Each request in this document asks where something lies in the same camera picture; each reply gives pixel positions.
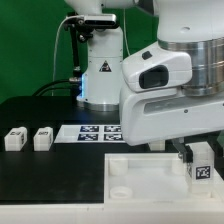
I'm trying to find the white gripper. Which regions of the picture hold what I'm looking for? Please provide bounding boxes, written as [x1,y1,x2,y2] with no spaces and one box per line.
[119,84,224,169]

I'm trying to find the white square tabletop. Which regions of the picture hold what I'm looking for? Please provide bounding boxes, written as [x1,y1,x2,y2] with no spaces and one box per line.
[104,153,224,204]

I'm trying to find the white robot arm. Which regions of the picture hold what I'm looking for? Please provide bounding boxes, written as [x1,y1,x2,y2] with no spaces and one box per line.
[119,0,224,164]

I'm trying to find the white sheet with AprilTags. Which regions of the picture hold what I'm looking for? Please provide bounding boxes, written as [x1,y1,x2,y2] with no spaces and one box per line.
[55,124,124,143]

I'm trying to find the white L-shaped obstacle fence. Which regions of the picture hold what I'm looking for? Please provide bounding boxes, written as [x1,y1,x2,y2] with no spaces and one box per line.
[0,204,224,224]

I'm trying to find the black cables at base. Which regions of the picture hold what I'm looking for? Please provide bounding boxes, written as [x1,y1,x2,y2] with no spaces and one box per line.
[32,78,83,98]

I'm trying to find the white camera cable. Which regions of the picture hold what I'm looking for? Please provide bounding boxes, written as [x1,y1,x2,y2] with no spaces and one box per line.
[51,16,76,97]

